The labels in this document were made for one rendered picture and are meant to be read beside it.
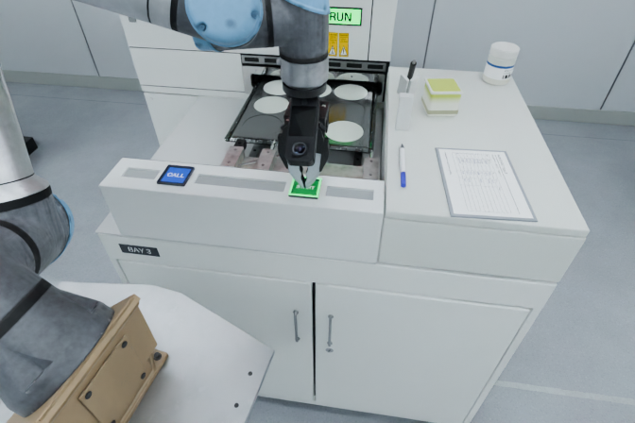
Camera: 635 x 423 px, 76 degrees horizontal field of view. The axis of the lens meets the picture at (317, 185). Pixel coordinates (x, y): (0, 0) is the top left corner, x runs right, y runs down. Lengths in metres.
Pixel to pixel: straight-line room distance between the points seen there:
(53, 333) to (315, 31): 0.51
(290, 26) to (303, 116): 0.14
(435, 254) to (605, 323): 1.32
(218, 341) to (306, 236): 0.24
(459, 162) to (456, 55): 2.05
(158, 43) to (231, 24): 0.98
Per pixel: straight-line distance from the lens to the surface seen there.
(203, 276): 0.99
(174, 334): 0.78
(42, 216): 0.72
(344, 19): 1.22
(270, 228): 0.80
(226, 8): 0.45
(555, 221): 0.82
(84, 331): 0.60
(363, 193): 0.78
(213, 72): 1.38
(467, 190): 0.81
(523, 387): 1.75
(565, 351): 1.90
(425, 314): 0.98
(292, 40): 0.61
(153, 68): 1.47
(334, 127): 1.07
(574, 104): 3.26
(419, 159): 0.87
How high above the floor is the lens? 1.47
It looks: 40 degrees down
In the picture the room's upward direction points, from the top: straight up
